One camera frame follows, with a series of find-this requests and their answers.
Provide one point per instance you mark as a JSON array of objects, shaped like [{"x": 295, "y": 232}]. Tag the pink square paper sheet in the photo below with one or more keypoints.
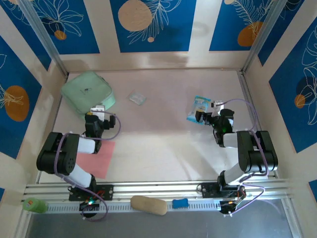
[{"x": 104, "y": 158}]

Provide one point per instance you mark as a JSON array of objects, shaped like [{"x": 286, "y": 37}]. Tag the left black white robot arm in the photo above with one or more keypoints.
[{"x": 57, "y": 153}]

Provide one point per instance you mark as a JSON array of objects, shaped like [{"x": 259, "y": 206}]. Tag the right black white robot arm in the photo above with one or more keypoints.
[{"x": 257, "y": 153}]

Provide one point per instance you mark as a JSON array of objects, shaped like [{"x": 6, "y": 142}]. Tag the blue snack packet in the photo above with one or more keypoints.
[{"x": 199, "y": 105}]

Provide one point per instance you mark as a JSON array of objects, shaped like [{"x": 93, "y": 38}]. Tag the small clear plastic packet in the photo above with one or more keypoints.
[{"x": 137, "y": 98}]

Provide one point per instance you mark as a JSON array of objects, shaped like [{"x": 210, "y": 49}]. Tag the mint green zip pouch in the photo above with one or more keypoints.
[{"x": 84, "y": 91}]

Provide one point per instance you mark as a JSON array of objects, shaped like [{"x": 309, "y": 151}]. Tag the black controller board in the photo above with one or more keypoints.
[
  {"x": 86, "y": 207},
  {"x": 226, "y": 207}
]

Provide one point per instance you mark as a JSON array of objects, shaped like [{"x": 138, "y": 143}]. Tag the blue bone-shaped sponge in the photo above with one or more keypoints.
[{"x": 180, "y": 203}]

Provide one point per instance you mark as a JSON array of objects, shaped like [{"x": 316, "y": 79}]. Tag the green bottle with orange cap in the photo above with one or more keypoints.
[{"x": 34, "y": 205}]

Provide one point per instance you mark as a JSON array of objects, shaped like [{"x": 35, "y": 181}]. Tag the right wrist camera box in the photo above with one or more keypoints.
[{"x": 216, "y": 106}]

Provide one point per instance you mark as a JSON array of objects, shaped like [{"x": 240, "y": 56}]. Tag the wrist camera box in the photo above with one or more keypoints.
[
  {"x": 216, "y": 106},
  {"x": 97, "y": 109}
]

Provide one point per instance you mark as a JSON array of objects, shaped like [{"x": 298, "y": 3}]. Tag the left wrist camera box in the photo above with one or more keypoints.
[{"x": 97, "y": 109}]

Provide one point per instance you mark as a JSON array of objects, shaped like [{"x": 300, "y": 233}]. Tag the aluminium side rail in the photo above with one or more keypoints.
[{"x": 245, "y": 86}]

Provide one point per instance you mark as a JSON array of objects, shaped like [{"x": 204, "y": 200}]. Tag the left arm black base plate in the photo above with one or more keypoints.
[{"x": 109, "y": 192}]

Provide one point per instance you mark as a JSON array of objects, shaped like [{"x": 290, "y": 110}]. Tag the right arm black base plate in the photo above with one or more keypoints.
[{"x": 208, "y": 189}]

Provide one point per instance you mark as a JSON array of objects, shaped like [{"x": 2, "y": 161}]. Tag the aluminium mounting rail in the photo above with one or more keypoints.
[{"x": 158, "y": 188}]

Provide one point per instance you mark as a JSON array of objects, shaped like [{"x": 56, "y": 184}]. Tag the aluminium frame post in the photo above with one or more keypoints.
[
  {"x": 262, "y": 32},
  {"x": 42, "y": 32}
]

